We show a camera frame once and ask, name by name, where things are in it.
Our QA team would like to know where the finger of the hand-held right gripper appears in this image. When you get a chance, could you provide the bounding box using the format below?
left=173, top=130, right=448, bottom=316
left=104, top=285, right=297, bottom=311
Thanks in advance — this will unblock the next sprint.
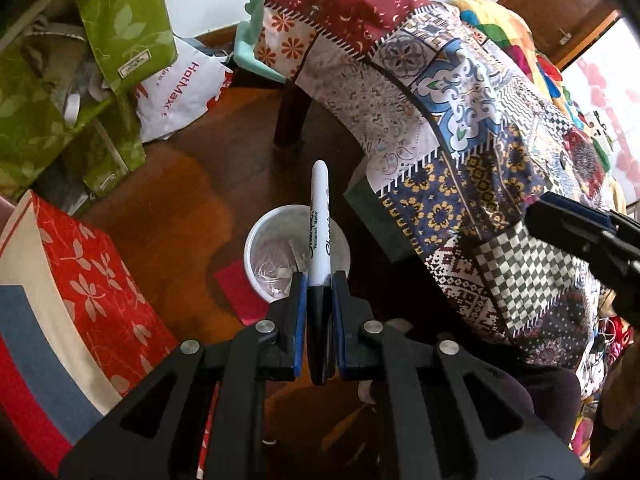
left=524, top=202, right=618, bottom=263
left=542, top=193, right=616, bottom=231

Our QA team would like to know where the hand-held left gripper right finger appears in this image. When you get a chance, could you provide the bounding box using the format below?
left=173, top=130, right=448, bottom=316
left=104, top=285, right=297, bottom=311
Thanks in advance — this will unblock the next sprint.
left=331, top=270, right=586, bottom=480

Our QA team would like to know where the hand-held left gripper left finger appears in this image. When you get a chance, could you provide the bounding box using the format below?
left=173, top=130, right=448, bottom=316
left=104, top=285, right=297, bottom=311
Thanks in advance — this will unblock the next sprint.
left=59, top=271, right=308, bottom=480

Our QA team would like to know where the white plastic cup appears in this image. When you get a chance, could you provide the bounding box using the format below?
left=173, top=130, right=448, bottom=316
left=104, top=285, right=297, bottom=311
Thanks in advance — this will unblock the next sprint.
left=243, top=204, right=351, bottom=306

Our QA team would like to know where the white black-capped marker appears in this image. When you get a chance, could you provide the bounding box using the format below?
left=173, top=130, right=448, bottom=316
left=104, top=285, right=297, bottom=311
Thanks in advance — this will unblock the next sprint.
left=306, top=160, right=337, bottom=386

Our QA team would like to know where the red cloth coaster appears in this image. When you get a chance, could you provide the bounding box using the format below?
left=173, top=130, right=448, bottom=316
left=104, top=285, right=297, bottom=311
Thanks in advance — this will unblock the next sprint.
left=214, top=259, right=273, bottom=326

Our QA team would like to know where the patchwork patterned blanket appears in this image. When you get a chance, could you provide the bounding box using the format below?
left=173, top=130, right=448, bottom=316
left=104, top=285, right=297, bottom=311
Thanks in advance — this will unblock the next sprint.
left=252, top=0, right=616, bottom=371

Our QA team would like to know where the colourful heart quilt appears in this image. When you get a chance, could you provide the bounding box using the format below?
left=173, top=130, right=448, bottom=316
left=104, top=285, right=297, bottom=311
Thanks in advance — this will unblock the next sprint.
left=450, top=0, right=626, bottom=201

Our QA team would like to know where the brown wooden door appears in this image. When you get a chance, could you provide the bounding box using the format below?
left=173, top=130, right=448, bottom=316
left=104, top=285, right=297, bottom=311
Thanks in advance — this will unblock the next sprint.
left=497, top=0, right=621, bottom=71

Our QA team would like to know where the dark wooden table leg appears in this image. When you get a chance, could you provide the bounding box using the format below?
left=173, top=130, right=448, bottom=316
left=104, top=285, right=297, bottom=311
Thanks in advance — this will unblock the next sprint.
left=274, top=77, right=311, bottom=148

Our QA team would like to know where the red floral bag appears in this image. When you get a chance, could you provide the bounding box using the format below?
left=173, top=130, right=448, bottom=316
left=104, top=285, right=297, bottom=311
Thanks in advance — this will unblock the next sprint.
left=0, top=190, right=181, bottom=476

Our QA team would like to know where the white plastic bag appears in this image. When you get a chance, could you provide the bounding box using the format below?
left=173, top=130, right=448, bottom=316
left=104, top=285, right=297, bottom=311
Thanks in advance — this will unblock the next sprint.
left=135, top=35, right=236, bottom=143

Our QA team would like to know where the mint green plastic stool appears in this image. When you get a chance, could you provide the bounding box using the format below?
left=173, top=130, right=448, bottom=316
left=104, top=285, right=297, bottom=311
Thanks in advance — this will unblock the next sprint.
left=234, top=0, right=286, bottom=83

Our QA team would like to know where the large green leaf-print bag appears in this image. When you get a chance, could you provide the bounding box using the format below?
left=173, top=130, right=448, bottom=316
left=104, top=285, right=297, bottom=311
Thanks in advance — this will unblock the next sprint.
left=0, top=35, right=146, bottom=201

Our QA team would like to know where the small green leaf-print bag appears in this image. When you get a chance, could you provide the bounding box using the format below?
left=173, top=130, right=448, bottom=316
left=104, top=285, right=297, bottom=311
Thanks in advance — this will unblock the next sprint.
left=74, top=0, right=178, bottom=93

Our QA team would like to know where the tangle of white cables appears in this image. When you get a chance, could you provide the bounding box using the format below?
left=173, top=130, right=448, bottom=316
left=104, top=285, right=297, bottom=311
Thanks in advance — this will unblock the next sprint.
left=592, top=310, right=618, bottom=366

